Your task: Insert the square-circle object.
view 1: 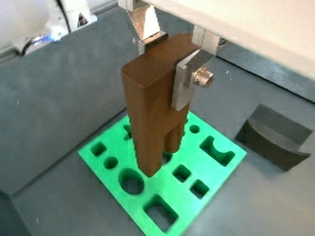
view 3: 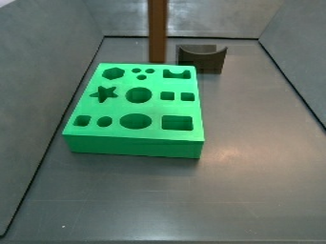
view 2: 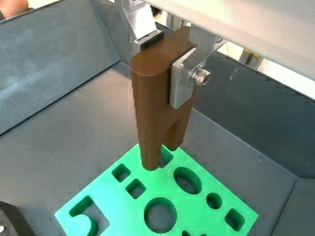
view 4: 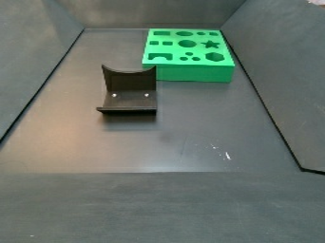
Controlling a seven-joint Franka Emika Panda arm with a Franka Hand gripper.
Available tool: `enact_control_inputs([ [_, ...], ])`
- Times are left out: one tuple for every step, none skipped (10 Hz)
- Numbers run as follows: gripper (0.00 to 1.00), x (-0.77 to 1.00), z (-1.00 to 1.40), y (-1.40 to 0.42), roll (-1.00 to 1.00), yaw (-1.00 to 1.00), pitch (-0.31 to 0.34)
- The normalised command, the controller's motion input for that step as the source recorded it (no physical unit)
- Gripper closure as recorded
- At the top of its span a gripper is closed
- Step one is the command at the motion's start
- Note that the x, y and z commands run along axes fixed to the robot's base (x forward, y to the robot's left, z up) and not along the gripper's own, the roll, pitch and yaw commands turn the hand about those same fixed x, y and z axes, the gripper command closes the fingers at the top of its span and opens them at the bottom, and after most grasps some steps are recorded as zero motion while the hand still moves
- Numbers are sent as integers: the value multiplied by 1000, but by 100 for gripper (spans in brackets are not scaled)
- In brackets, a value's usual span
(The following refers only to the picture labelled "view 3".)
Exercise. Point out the green shape sorter block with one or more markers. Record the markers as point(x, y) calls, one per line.
point(140, 109)

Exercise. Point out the dark grey curved holder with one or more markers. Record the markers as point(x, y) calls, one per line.
point(205, 57)

